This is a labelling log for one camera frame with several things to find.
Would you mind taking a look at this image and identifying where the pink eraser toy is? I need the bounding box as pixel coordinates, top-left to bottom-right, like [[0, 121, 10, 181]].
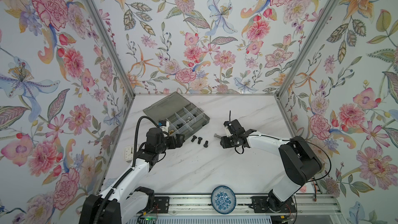
[[300, 185, 307, 193]]

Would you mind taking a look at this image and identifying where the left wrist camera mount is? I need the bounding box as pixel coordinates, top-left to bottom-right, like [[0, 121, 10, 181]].
[[158, 120, 170, 133]]

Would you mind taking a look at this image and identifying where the white square clock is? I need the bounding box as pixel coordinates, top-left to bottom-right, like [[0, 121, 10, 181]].
[[124, 145, 134, 162]]

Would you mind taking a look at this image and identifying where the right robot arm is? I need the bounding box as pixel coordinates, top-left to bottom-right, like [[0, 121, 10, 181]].
[[220, 119, 322, 212]]

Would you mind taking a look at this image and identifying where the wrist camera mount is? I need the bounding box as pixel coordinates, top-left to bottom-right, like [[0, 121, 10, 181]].
[[158, 120, 170, 133], [223, 121, 235, 137]]

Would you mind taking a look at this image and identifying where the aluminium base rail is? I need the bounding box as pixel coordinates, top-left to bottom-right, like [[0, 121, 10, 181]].
[[76, 194, 343, 217]]

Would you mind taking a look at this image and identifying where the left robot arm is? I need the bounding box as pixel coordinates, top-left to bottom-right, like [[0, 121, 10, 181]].
[[79, 116, 185, 224]]

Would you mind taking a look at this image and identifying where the grey plastic organizer box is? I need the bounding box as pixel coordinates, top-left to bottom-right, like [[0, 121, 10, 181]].
[[143, 92, 210, 138]]

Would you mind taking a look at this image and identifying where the blue white patterned plate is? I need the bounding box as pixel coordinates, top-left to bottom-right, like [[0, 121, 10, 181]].
[[210, 186, 236, 215]]

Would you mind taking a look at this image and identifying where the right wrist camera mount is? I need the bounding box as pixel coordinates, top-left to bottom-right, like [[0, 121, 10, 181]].
[[223, 121, 235, 137]]

